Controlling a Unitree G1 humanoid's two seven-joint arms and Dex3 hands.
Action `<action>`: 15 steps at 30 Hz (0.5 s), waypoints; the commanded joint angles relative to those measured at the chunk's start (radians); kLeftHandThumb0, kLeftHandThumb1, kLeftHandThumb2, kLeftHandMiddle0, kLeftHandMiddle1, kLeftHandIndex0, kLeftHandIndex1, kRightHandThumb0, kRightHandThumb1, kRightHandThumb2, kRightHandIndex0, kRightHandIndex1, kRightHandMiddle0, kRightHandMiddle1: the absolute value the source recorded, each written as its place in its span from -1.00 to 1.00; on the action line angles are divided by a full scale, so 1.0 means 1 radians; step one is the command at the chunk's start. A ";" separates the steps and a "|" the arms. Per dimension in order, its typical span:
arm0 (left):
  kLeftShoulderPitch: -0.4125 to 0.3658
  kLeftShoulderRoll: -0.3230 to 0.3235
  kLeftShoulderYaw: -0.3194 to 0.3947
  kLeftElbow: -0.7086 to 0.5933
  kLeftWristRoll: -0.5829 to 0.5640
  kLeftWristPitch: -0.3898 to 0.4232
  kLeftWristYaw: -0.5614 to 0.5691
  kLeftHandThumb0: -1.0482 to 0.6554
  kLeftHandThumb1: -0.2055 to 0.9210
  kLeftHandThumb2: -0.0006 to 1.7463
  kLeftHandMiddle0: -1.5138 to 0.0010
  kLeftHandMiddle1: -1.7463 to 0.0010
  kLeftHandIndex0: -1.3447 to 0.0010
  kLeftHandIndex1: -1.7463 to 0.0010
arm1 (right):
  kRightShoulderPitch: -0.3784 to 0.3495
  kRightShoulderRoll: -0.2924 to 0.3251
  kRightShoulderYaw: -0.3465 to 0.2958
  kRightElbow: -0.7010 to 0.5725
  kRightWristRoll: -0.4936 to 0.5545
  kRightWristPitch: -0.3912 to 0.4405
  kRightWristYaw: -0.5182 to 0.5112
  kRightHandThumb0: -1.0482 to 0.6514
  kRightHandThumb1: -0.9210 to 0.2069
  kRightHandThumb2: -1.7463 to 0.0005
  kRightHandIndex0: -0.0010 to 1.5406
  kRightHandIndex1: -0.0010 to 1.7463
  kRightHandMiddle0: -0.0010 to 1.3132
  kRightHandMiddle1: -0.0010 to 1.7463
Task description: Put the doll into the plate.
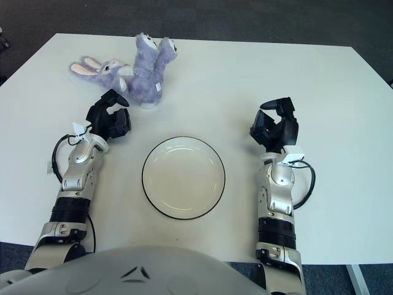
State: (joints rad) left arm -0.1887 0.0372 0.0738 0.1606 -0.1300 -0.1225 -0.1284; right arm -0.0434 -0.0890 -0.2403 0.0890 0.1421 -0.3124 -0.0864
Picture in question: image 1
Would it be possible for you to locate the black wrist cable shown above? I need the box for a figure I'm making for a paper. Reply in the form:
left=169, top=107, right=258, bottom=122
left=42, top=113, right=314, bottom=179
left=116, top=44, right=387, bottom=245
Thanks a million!
left=293, top=161, right=316, bottom=211
left=50, top=133, right=77, bottom=183

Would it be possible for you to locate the black left elbow cable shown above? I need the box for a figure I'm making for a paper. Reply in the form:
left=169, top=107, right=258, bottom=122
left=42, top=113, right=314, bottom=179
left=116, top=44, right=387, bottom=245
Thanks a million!
left=85, top=211, right=98, bottom=254

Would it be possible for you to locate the purple plush bunny doll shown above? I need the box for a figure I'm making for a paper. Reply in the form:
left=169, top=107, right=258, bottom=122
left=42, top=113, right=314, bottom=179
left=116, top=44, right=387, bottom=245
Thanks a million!
left=69, top=32, right=179, bottom=110

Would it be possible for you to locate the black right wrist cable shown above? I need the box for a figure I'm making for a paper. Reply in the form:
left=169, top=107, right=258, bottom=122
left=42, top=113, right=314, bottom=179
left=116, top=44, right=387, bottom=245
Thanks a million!
left=293, top=161, right=316, bottom=211

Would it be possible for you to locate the grey robot torso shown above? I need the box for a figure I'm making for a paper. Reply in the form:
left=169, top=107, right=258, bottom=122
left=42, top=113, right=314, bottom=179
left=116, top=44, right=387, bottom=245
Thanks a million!
left=0, top=245, right=271, bottom=295

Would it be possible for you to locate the white table leg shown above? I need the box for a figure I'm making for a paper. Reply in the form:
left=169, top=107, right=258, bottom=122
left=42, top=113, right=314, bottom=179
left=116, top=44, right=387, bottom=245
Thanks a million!
left=346, top=263, right=369, bottom=295

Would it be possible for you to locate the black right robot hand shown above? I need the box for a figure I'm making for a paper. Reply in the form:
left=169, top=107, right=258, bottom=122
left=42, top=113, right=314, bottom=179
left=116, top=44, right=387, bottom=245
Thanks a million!
left=249, top=96, right=300, bottom=153

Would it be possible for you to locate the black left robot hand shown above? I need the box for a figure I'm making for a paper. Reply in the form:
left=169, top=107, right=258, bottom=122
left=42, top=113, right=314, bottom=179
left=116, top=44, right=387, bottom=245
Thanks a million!
left=85, top=88, right=133, bottom=141

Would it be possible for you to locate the white plate with black rim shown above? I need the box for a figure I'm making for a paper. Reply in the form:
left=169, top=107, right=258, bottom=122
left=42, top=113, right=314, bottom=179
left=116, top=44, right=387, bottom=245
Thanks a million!
left=141, top=136, right=227, bottom=221

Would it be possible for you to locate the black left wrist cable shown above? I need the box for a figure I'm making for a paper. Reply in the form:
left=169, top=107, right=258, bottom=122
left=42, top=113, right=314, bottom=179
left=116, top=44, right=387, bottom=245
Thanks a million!
left=50, top=133, right=77, bottom=183

